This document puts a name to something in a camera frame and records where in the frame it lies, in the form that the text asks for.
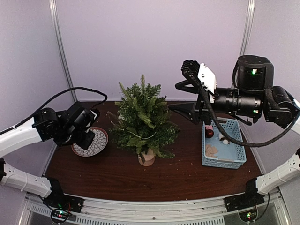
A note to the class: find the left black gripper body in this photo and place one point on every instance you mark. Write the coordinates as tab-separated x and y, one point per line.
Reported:
73	137

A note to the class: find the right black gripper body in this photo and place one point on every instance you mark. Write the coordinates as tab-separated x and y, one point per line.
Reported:
202	101

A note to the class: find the red bauble ornament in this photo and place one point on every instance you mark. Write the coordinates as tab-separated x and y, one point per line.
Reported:
209	133

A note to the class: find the beige bow ornament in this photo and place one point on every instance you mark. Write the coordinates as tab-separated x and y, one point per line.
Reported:
211	151

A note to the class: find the small green christmas tree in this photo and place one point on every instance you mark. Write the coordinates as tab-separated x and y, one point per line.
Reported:
142	122

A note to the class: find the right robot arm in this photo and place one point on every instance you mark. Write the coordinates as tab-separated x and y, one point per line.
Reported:
253	95

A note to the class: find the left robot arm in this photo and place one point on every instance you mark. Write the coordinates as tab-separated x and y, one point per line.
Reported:
112	174

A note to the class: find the pink ornament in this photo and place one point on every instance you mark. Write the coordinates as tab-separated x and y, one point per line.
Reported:
208	127

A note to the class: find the patterned ceramic plate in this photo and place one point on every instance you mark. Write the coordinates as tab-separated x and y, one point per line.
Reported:
99	142

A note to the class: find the white cotton ornament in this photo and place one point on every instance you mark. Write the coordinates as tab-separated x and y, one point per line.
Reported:
223	139

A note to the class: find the light blue plastic basket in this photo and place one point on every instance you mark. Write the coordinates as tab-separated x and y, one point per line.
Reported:
230	156

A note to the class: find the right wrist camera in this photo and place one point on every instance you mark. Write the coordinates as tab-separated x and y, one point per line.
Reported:
199	75

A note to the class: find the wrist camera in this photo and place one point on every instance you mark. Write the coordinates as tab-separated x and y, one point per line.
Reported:
94	113
199	75

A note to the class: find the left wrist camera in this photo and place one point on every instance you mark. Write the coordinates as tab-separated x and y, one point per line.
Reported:
94	113

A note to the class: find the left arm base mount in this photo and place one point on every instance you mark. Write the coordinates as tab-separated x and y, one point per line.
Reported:
57	199

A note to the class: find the right aluminium corner post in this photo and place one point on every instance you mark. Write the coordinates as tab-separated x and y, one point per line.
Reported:
247	27

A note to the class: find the aluminium corner post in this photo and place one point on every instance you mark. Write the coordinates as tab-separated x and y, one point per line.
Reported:
62	55
247	27

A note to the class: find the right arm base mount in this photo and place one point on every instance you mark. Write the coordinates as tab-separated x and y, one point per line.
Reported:
250	198

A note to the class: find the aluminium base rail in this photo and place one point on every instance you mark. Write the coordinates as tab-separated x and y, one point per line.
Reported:
223	209

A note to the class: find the left aluminium corner post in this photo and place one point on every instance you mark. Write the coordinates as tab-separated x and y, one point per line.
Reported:
62	55

